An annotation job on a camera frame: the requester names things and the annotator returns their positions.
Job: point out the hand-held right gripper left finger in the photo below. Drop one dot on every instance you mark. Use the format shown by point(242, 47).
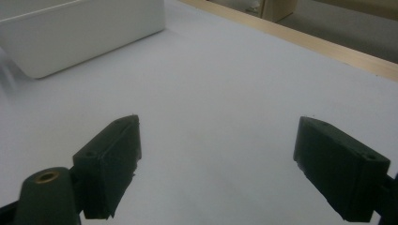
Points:
point(108, 165)

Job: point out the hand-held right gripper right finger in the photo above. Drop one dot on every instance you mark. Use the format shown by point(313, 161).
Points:
point(338, 168)

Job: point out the white rectangular container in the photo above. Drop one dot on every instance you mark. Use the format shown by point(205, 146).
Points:
point(78, 37)

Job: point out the white table sheet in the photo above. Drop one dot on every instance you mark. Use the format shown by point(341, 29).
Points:
point(219, 100)

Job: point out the light wooden table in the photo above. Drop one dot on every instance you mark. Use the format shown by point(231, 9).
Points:
point(313, 42)

